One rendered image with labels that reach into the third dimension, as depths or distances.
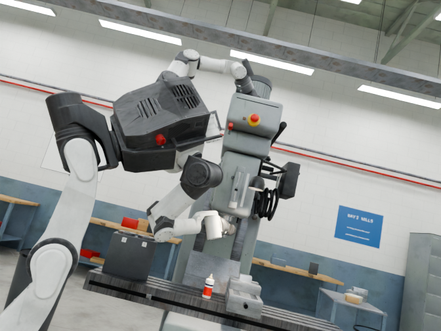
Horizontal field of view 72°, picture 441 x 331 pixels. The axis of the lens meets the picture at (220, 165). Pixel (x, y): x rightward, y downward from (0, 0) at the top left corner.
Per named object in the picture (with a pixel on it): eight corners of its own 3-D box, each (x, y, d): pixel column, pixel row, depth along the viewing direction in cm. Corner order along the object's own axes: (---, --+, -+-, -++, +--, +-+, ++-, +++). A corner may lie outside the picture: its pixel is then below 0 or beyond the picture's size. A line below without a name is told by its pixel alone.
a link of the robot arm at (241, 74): (239, 90, 156) (230, 70, 151) (234, 85, 166) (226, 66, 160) (258, 80, 155) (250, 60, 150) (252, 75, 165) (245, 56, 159)
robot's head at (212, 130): (204, 142, 122) (223, 137, 125) (197, 118, 121) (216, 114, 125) (199, 145, 128) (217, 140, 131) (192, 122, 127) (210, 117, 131)
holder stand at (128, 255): (146, 281, 147) (158, 240, 151) (101, 271, 143) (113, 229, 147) (147, 276, 158) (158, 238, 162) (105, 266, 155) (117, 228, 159)
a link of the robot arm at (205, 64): (215, 71, 161) (179, 65, 156) (220, 54, 153) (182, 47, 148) (217, 83, 154) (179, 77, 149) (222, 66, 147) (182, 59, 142)
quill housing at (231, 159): (250, 219, 148) (264, 157, 154) (209, 209, 148) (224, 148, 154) (245, 220, 166) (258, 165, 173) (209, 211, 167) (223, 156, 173)
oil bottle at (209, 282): (210, 299, 142) (215, 275, 144) (201, 297, 142) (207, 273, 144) (210, 297, 146) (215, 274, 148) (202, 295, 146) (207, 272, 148)
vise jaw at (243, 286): (260, 296, 141) (261, 287, 142) (228, 288, 142) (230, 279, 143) (258, 293, 147) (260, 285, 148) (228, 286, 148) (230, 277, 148)
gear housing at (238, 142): (269, 157, 151) (273, 138, 153) (221, 145, 151) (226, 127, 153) (258, 169, 183) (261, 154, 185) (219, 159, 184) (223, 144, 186)
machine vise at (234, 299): (260, 320, 128) (265, 293, 130) (225, 310, 129) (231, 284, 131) (251, 300, 162) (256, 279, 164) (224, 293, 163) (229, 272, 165)
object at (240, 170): (235, 209, 145) (245, 167, 149) (228, 207, 145) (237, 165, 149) (235, 209, 148) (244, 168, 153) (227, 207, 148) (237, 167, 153)
